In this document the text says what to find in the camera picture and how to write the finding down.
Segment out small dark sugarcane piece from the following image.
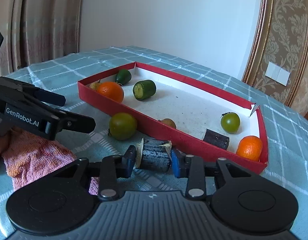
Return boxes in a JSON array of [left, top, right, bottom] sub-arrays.
[[203, 129, 229, 150]]

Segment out large green tomato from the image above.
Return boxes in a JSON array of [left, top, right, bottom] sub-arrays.
[[108, 112, 137, 140]]

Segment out small brown longan fruit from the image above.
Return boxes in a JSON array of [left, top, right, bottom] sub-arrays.
[[159, 118, 177, 129]]

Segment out large orange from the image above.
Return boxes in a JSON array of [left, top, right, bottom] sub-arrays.
[[97, 81, 124, 103]]

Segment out small green tomato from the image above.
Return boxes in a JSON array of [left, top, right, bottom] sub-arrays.
[[221, 112, 240, 134]]

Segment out small orange mandarin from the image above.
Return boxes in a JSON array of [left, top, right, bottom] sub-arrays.
[[236, 135, 263, 161]]

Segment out green cucumber end piece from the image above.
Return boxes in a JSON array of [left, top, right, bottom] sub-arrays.
[[115, 69, 132, 86]]

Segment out green cucumber piece cut face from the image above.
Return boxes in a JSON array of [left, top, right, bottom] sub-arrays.
[[133, 80, 157, 101]]

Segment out brown kiwi-like fruit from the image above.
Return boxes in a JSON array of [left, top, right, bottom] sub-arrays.
[[89, 80, 101, 91]]

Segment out red shallow cardboard box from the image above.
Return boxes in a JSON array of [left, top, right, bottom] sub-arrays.
[[78, 62, 268, 173]]

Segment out pink towel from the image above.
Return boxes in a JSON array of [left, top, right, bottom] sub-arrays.
[[0, 126, 101, 196]]

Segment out beige curtain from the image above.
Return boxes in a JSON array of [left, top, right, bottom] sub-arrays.
[[0, 0, 81, 75]]

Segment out white wall switch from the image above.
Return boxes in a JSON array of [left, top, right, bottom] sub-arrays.
[[265, 62, 290, 86]]

